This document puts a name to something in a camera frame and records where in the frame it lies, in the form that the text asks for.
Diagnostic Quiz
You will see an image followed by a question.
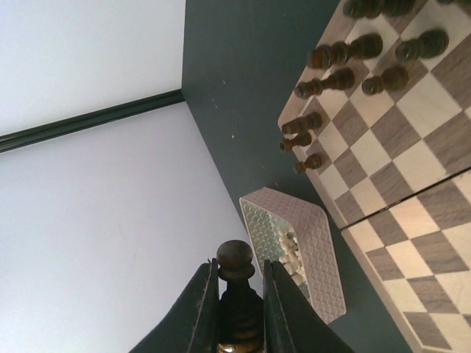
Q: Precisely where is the dark chess rook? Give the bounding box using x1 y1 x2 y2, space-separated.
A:
294 154 322 174

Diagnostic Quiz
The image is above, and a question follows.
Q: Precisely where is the light wooden chess pieces pile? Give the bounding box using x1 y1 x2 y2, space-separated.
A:
278 228 307 286

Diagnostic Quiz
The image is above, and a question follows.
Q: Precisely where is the dark chess queen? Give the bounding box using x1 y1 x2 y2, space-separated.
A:
306 32 383 70

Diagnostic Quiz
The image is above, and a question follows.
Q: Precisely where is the pink metal tin tray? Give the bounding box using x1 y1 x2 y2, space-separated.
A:
239 188 347 324

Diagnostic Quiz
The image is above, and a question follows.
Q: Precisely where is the dark chess pawn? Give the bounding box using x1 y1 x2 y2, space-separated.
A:
361 65 409 96
395 29 449 62
216 240 264 352

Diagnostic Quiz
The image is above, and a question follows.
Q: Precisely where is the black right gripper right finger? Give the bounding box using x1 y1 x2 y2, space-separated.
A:
263 260 353 353

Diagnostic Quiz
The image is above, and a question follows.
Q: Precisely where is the dark chess piece king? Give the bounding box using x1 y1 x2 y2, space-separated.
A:
294 68 355 99

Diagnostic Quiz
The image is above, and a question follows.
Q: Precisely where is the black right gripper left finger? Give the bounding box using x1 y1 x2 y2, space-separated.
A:
132 259 219 353

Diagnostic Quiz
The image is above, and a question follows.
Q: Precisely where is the wooden chess board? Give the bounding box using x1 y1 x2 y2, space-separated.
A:
278 1 470 352

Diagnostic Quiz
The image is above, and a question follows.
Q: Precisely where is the black frame post left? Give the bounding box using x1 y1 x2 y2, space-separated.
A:
1 89 185 153

